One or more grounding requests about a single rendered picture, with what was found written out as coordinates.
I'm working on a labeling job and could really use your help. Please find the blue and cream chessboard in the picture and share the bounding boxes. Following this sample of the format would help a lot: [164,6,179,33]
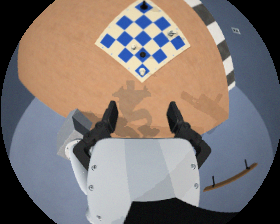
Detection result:
[95,0,190,82]

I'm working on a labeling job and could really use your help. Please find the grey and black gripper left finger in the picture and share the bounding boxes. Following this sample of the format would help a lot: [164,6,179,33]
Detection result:
[73,100,119,171]

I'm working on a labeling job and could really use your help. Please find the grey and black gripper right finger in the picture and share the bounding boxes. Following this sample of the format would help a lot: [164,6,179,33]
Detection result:
[166,101,211,170]

